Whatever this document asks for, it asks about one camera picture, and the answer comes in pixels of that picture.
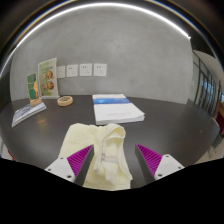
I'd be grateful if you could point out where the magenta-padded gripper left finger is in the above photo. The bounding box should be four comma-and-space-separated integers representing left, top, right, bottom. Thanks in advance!
44, 144, 95, 187

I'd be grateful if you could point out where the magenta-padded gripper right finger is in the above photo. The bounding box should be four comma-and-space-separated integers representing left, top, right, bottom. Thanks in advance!
134, 143, 186, 185

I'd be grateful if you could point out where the cream white towel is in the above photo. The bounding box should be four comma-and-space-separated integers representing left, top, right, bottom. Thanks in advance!
58, 122, 134, 192

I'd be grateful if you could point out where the grey printed magazine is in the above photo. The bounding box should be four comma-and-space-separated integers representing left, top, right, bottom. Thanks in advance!
11, 101, 47, 128

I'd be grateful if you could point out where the white book with blue stripe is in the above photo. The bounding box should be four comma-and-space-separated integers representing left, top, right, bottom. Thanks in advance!
92, 93, 146, 126

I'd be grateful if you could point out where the orange sign on wooden base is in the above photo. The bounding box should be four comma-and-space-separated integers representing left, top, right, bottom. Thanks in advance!
26, 72, 43, 107

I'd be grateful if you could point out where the green menu sign stand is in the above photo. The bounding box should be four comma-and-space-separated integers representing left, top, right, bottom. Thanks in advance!
37, 57, 60, 100

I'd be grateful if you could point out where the black framed glass partition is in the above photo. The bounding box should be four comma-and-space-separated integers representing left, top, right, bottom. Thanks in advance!
191, 49, 224, 118

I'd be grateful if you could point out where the white ceiling light strip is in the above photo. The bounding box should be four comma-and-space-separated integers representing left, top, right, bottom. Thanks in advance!
0, 2, 193, 78

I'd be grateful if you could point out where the round wooden ring coaster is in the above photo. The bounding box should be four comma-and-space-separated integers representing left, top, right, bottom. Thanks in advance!
56, 95, 74, 107

